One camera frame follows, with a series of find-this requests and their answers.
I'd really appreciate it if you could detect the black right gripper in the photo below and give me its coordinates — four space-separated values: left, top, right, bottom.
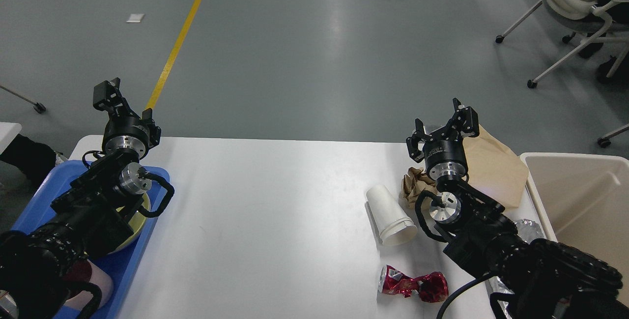
406 98 480 183

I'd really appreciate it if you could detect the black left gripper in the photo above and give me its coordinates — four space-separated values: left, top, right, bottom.
93 77 162 160

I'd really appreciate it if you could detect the yellow plastic plate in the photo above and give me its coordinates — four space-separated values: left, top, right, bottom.
107 210 147 255

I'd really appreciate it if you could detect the pink mug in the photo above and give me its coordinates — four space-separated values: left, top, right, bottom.
63 260 113 310

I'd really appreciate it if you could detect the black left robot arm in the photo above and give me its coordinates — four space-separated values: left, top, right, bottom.
1 78 175 319

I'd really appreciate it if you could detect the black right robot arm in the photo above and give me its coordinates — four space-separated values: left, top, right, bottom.
406 99 629 319

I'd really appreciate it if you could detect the crumpled brown paper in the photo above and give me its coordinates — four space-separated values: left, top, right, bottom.
400 167 438 209

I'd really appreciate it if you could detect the brown paper bag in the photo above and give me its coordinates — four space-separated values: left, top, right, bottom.
463 125 529 209

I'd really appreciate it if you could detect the white paper scrap on floor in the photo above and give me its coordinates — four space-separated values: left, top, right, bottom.
126 13 144 24

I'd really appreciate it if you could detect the white paper cup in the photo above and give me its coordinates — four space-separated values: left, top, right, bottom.
366 185 418 246

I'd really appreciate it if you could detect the white side table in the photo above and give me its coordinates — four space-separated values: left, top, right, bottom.
0 122 22 153

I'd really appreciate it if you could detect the beige plastic bin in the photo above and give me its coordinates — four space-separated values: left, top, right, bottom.
520 152 629 305

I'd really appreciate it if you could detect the blue plastic tray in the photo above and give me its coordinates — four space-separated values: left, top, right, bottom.
11 160 157 319

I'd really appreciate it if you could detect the crushed red can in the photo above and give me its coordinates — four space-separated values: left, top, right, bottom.
379 265 450 303

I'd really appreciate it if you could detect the white office chair right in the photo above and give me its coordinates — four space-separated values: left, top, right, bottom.
495 0 629 148

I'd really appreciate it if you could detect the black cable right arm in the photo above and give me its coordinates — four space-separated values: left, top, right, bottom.
436 272 497 319

